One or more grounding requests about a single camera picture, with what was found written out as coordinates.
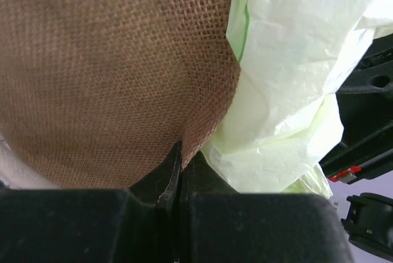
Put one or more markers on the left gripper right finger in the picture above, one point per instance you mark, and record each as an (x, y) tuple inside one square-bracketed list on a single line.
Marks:
[(218, 224)]

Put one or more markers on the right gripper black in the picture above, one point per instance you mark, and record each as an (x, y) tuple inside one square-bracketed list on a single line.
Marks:
[(365, 106)]

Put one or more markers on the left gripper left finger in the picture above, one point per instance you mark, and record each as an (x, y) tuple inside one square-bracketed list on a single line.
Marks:
[(94, 225)]

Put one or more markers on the green avocado print plastic bag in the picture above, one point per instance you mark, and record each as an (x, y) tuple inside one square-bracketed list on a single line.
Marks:
[(294, 55)]

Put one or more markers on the brown jute tote bag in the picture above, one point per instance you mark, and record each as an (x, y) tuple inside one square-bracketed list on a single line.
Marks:
[(94, 93)]

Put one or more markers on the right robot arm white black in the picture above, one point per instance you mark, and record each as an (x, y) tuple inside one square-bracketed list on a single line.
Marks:
[(369, 222)]

